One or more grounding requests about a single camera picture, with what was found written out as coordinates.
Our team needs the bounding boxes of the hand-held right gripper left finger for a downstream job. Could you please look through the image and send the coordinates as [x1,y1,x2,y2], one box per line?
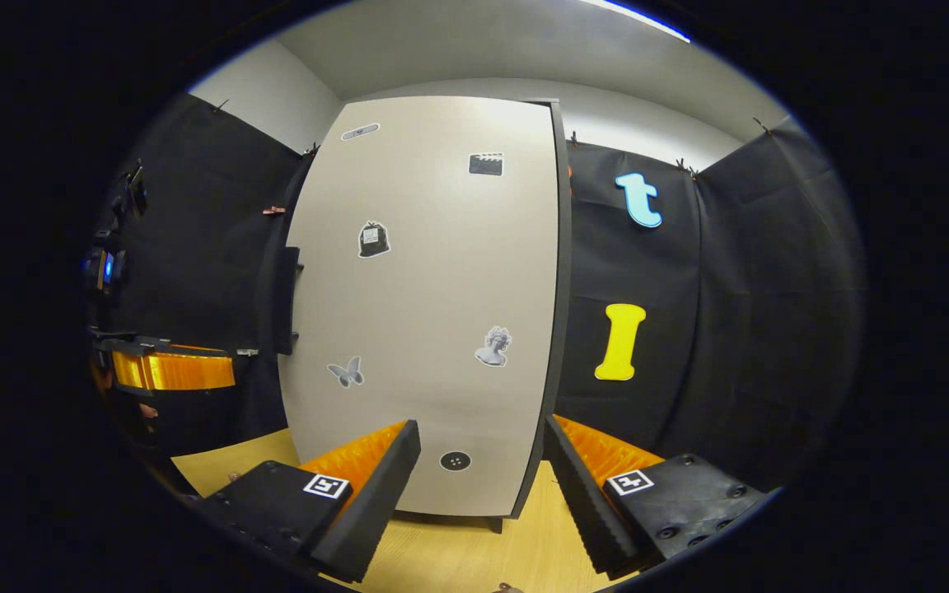
[194,418,423,584]

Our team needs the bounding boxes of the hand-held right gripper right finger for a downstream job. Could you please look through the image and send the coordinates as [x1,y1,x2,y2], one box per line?
[541,414,773,579]

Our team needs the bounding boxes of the black cabinet door handle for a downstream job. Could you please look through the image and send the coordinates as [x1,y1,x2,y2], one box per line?
[273,245,305,357]

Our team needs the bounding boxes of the beige cabinet door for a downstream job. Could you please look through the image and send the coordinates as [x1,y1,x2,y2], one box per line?
[278,96,563,519]

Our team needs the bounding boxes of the black backdrop cloth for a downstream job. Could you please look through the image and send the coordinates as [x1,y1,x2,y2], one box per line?
[87,92,869,495]

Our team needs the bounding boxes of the long ceiling light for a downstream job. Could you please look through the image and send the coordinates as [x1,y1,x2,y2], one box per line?
[577,0,692,44]

